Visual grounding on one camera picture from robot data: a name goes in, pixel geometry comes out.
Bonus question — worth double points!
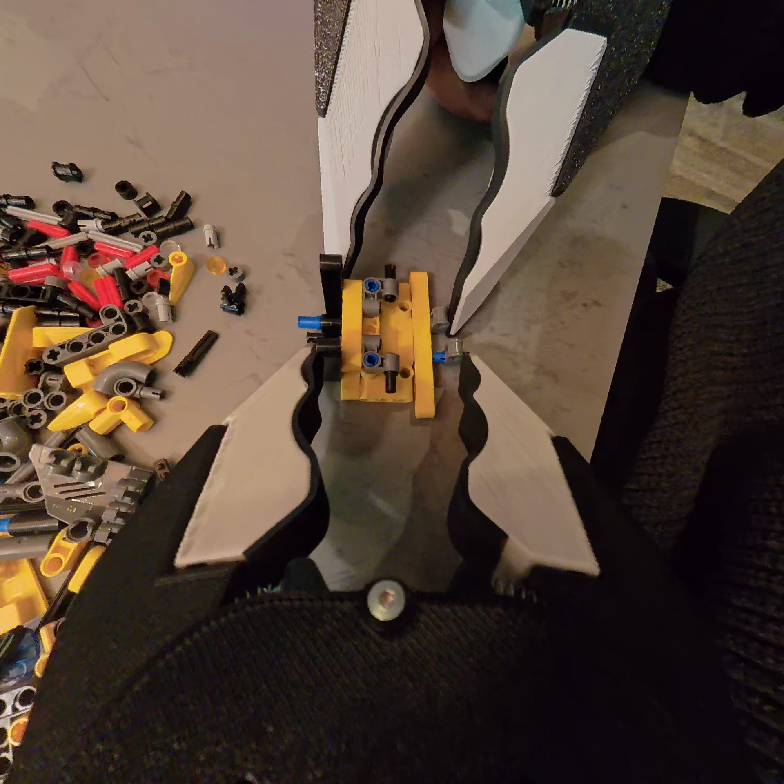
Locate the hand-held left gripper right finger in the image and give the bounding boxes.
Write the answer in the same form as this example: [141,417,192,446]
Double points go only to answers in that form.
[447,354,601,592]

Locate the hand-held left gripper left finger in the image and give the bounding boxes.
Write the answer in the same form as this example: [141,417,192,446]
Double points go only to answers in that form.
[173,352,332,573]

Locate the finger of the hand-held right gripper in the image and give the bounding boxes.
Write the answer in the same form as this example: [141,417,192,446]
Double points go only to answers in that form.
[317,0,431,273]
[449,29,608,338]

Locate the yellow toy beam with pins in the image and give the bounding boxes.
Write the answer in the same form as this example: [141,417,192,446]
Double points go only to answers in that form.
[409,271,468,420]

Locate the yellow toy brick frame assembly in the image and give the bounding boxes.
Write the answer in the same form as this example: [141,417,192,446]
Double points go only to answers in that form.
[297,252,417,404]

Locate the person's right hand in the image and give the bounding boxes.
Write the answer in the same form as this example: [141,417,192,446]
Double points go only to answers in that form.
[425,31,509,121]

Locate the black toy axle rod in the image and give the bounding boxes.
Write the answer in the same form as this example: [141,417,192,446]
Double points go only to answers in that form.
[174,331,219,377]

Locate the black chair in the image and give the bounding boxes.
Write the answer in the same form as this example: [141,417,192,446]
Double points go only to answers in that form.
[637,196,736,295]

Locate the person's dark knit sweater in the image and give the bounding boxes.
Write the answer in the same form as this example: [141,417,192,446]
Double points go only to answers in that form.
[591,159,784,784]

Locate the pile of toy building parts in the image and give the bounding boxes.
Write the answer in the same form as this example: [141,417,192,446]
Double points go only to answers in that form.
[0,180,197,779]

